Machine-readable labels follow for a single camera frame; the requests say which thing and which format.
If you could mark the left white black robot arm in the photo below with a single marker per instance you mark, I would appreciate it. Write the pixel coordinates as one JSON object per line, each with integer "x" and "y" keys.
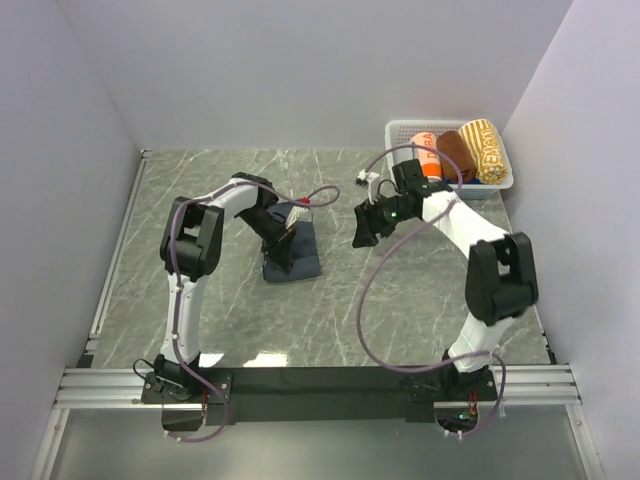
{"x": 191, "y": 251}

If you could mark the orange white rolled towel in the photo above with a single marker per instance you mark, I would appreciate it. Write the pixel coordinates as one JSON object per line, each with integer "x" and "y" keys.
{"x": 428, "y": 159}

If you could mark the blue towel in basket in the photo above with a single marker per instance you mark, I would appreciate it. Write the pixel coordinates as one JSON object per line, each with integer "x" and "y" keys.
{"x": 475, "y": 184}

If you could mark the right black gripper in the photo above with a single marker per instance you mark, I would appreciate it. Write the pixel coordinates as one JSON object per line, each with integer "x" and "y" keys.
{"x": 368, "y": 224}

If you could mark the brown rolled towel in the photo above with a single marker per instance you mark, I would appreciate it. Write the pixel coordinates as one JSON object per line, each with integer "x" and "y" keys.
{"x": 452, "y": 145}

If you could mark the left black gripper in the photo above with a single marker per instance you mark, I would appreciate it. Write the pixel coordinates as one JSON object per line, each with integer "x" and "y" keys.
{"x": 279, "y": 250}

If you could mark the yellow striped rolled towel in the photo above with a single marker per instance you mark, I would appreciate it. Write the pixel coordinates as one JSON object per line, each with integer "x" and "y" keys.
{"x": 483, "y": 142}

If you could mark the white plastic basket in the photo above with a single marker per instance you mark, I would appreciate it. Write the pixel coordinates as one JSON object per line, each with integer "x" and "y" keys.
{"x": 398, "y": 132}

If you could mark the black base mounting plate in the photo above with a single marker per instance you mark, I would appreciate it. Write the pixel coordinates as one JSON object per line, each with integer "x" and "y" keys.
{"x": 322, "y": 393}

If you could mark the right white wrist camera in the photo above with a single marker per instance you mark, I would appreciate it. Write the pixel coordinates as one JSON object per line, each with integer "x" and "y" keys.
{"x": 373, "y": 182}

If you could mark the dark blue towel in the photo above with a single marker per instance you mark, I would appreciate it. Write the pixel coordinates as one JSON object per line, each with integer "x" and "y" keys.
{"x": 304, "y": 253}

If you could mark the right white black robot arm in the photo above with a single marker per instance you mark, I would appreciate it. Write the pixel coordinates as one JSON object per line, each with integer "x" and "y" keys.
{"x": 501, "y": 282}

